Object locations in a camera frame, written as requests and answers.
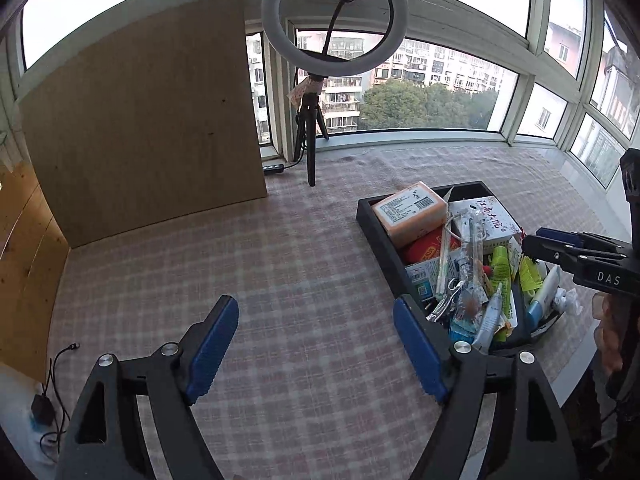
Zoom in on pine wood side panel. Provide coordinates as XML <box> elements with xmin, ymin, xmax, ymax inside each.
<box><xmin>0</xmin><ymin>162</ymin><xmax>70</xmax><ymax>382</ymax></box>

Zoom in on white carton box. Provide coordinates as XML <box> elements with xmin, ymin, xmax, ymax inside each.
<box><xmin>449</xmin><ymin>195</ymin><xmax>522</xmax><ymax>244</ymax></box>

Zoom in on grey squeezed tube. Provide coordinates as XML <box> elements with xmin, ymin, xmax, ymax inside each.
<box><xmin>472</xmin><ymin>283</ymin><xmax>502</xmax><ymax>354</ymax></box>

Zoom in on red packet in tray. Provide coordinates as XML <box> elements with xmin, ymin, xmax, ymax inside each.
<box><xmin>399</xmin><ymin>226</ymin><xmax>448</xmax><ymax>266</ymax></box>

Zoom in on black power adapter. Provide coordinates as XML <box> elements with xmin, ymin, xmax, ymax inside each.
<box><xmin>30</xmin><ymin>393</ymin><xmax>55</xmax><ymax>427</ymax></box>

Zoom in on orange soap box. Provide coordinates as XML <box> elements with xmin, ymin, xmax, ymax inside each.
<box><xmin>373</xmin><ymin>181</ymin><xmax>447</xmax><ymax>248</ymax></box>

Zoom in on black storage tray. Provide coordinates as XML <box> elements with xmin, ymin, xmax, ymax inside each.
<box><xmin>354</xmin><ymin>180</ymin><xmax>564</xmax><ymax>359</ymax></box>

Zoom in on wooden backboard panel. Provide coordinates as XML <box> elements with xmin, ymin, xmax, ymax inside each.
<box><xmin>20</xmin><ymin>0</ymin><xmax>267</xmax><ymax>247</ymax></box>

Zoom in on green tube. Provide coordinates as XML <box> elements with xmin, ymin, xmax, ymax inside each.
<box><xmin>490</xmin><ymin>245</ymin><xmax>512</xmax><ymax>318</ymax></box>

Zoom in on chopsticks pair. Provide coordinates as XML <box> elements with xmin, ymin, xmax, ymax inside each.
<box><xmin>435</xmin><ymin>214</ymin><xmax>452</xmax><ymax>300</ymax></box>

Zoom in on ring light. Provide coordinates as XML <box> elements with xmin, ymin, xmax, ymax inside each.
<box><xmin>260</xmin><ymin>0</ymin><xmax>409</xmax><ymax>79</ymax></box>

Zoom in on white blue lotion tube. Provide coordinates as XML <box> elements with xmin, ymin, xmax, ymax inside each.
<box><xmin>525</xmin><ymin>266</ymin><xmax>562</xmax><ymax>332</ymax></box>

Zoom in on person's right hand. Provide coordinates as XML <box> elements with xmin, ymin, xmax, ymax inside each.
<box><xmin>591</xmin><ymin>292</ymin><xmax>623</xmax><ymax>376</ymax></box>

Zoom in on plastic metal spoon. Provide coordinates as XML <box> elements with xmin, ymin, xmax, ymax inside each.
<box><xmin>450</xmin><ymin>212</ymin><xmax>488</xmax><ymax>342</ymax></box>

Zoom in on black power cable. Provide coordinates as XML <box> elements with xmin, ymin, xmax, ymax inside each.
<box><xmin>38</xmin><ymin>341</ymin><xmax>83</xmax><ymax>463</ymax></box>

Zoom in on checkered pink tablecloth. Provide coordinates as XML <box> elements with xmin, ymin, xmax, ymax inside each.
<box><xmin>49</xmin><ymin>144</ymin><xmax>602</xmax><ymax>479</ymax></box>

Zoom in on clear plastic bag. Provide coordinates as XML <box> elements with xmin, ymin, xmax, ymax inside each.
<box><xmin>551</xmin><ymin>287</ymin><xmax>582</xmax><ymax>316</ymax></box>

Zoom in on metal bottle opener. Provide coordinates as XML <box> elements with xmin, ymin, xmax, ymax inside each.
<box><xmin>426</xmin><ymin>278</ymin><xmax>465</xmax><ymax>323</ymax></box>

